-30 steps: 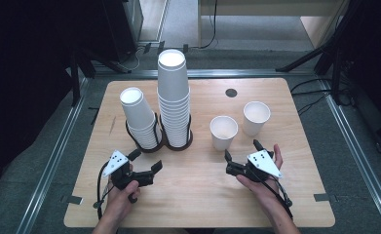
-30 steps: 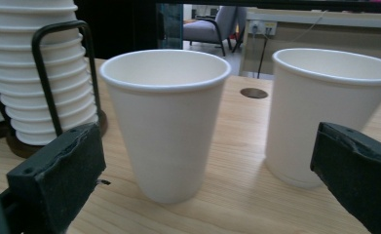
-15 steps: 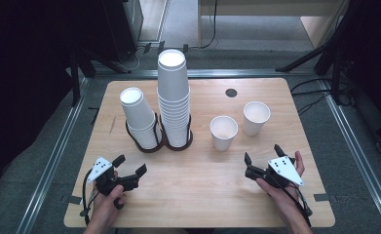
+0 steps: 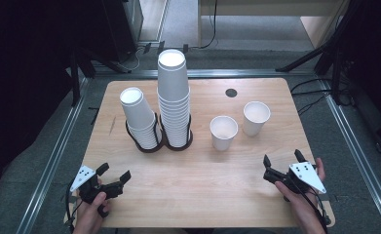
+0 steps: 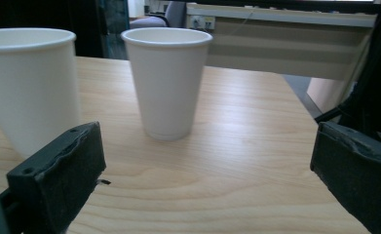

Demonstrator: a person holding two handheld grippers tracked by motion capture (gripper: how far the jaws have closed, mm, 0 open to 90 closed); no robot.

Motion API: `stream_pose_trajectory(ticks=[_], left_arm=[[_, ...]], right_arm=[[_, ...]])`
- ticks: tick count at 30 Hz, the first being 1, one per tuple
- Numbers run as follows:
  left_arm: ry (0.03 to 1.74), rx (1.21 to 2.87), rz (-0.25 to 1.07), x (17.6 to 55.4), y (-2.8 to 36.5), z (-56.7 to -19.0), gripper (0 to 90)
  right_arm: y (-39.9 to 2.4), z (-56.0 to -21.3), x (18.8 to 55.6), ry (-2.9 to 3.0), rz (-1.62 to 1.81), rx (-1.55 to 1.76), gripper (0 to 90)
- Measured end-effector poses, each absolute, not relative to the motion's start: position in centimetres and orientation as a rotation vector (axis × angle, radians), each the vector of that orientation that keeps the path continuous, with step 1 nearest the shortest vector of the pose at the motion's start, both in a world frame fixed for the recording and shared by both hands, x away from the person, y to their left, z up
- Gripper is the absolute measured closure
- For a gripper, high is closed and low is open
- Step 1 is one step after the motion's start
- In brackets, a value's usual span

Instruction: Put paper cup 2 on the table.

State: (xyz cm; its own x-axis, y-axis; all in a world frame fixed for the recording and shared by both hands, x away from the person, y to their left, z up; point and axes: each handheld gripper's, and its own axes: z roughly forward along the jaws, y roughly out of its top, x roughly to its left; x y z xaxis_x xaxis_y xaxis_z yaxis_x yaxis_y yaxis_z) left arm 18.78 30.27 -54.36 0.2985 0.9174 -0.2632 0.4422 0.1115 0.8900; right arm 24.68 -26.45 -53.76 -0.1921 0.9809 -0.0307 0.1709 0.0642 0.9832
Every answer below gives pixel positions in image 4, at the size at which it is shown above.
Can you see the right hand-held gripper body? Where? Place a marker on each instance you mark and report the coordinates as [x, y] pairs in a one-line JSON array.
[[303, 177]]

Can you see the black stand legs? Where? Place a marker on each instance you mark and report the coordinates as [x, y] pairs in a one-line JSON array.
[[75, 81]]

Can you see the small black plug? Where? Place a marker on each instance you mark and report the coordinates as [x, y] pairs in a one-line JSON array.
[[161, 46], [185, 48], [147, 48]]

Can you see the dark cabinet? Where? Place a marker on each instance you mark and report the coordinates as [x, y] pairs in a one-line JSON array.
[[120, 29]]

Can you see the person's right hand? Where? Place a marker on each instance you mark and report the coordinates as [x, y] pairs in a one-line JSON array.
[[303, 204]]

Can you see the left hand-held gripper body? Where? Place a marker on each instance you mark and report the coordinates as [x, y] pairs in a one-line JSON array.
[[89, 187]]

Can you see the short stack of paper cups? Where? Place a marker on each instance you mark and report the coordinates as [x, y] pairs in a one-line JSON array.
[[139, 120]]

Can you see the dark curtain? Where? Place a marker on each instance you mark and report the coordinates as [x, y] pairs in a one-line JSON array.
[[22, 81], [378, 65]]

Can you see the metal floor rail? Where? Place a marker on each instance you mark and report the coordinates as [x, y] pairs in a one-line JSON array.
[[353, 143], [243, 72], [53, 162]]

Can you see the white paper cup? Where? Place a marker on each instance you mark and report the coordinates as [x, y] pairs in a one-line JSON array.
[[223, 133], [255, 117]]

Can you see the black tripod stand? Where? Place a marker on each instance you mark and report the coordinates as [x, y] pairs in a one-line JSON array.
[[308, 58]]

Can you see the person's left hand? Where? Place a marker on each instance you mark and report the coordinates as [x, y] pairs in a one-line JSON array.
[[89, 214]]

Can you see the black round table grommet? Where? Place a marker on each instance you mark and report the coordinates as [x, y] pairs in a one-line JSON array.
[[231, 93]]

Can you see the light wooden desk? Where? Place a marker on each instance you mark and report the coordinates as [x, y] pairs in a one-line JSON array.
[[259, 9]]

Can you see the tall stack of paper cups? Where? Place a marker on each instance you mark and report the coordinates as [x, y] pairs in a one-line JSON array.
[[173, 97]]

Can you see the black double cup holder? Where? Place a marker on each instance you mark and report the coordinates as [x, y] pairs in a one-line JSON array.
[[152, 150]]

